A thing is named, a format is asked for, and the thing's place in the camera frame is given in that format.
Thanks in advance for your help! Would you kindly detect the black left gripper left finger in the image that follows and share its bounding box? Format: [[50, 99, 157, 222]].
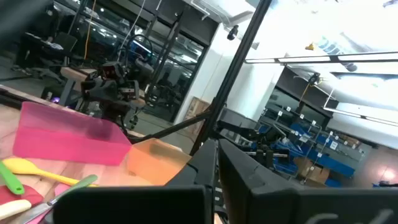
[[52, 139, 218, 224]]

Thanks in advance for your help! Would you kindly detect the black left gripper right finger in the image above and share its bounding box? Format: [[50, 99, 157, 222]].
[[218, 138, 398, 224]]

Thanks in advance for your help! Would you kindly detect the yellow silicone spoon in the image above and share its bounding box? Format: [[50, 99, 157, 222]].
[[2, 157, 98, 187]]

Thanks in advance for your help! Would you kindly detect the cream-handled patterned knife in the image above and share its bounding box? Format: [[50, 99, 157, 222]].
[[0, 198, 32, 220]]

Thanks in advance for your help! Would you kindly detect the wooden workshop desk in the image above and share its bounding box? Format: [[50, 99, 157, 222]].
[[59, 67, 98, 106]]

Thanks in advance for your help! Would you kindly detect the orange translucent plastic bin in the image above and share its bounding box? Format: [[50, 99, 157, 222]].
[[126, 138, 193, 187]]

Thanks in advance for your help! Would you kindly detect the brown cardboard box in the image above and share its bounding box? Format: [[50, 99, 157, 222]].
[[294, 157, 331, 187]]

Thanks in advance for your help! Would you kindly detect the blue bin storage shelving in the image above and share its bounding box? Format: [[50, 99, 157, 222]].
[[257, 105, 365, 187]]

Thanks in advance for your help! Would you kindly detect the pink translucent plastic bin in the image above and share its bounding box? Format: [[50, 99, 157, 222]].
[[12, 101, 133, 167]]

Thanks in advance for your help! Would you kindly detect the leaning wooden board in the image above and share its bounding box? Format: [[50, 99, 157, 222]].
[[185, 96, 211, 133]]

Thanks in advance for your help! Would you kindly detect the small red scraper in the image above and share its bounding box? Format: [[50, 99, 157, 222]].
[[0, 184, 45, 206]]

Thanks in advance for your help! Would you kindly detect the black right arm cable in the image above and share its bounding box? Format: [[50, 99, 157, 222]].
[[123, 33, 154, 65]]

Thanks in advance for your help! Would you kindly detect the black security camera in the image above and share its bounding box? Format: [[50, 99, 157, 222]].
[[226, 24, 240, 42]]

